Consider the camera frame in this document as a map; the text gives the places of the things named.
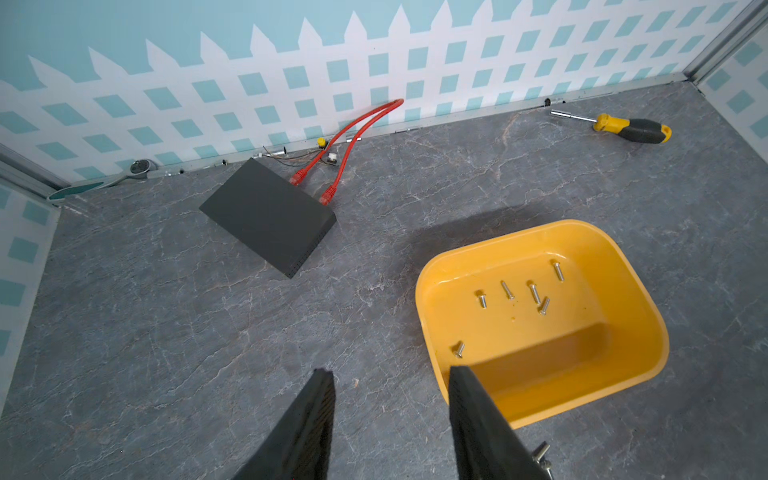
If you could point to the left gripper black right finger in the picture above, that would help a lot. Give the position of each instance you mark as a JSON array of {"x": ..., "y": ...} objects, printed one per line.
[{"x": 485, "y": 445}]

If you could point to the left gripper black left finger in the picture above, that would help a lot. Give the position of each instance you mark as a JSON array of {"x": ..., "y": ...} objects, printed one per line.
[{"x": 299, "y": 446}]

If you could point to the yellow plastic storage box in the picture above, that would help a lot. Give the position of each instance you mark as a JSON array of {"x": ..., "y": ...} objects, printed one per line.
[{"x": 602, "y": 333}]

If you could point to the black flat box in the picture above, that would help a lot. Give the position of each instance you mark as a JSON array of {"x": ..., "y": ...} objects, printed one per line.
[{"x": 273, "y": 218}]

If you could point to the silver ratchet wrench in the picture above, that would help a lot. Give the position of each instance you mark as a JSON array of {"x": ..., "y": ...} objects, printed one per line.
[{"x": 137, "y": 170}]

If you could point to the yellow black screwdriver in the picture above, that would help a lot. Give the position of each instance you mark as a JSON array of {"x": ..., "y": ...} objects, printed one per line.
[{"x": 635, "y": 130}]

